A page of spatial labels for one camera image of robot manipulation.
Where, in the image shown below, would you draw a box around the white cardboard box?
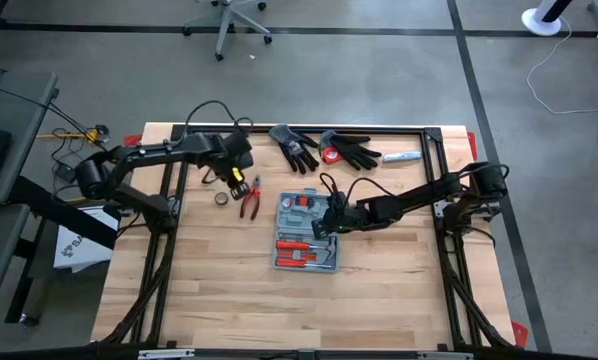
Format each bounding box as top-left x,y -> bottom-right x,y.
53,207 -> 120,274

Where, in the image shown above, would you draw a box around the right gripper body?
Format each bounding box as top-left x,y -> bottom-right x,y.
323,198 -> 368,234

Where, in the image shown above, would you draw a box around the red handled screwdriver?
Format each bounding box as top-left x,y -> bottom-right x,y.
274,257 -> 336,272

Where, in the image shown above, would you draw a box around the black floor cable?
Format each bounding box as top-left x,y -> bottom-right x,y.
0,64 -> 111,151

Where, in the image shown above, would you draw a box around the grey utility knife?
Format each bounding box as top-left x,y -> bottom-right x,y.
382,150 -> 424,164

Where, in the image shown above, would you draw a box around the red tape measure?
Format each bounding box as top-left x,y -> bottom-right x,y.
321,146 -> 344,166

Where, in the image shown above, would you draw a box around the black diagonal bar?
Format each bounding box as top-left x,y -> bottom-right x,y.
7,175 -> 119,250

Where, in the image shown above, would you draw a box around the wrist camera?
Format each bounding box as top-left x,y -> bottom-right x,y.
228,181 -> 252,202
310,219 -> 332,241

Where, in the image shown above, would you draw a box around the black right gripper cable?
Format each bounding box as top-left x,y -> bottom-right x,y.
319,172 -> 396,202

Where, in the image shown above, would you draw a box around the red handled pliers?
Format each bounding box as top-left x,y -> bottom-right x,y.
238,174 -> 263,222

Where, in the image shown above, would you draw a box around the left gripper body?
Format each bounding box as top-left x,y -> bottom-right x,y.
218,148 -> 255,184

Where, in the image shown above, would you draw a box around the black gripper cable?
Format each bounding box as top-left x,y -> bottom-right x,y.
182,99 -> 255,140
319,172 -> 396,202

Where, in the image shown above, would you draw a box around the black work glove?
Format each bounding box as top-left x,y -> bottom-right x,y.
318,129 -> 383,172
267,123 -> 321,176

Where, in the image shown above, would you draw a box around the black clamp handle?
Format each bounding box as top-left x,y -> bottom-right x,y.
102,202 -> 136,220

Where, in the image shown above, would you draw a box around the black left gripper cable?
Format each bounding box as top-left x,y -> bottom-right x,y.
182,99 -> 255,140

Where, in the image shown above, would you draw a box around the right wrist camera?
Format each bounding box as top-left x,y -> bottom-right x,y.
310,219 -> 332,241

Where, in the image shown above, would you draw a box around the grey plastic tool case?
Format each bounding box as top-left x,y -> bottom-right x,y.
270,187 -> 342,275

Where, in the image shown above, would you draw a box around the silver bracket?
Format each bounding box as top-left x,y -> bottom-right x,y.
137,348 -> 197,360
417,351 -> 475,360

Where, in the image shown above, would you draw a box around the yellow plug with cable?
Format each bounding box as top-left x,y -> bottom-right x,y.
35,124 -> 112,147

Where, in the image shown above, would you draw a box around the white round stand base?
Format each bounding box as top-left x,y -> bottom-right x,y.
520,0 -> 576,38

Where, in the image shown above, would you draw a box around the white floor cable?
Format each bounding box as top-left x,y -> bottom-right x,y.
525,16 -> 598,115

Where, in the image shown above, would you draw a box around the black power adapter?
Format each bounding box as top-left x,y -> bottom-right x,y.
52,162 -> 78,184

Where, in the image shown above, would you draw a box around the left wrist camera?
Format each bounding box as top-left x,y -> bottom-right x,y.
228,181 -> 252,202

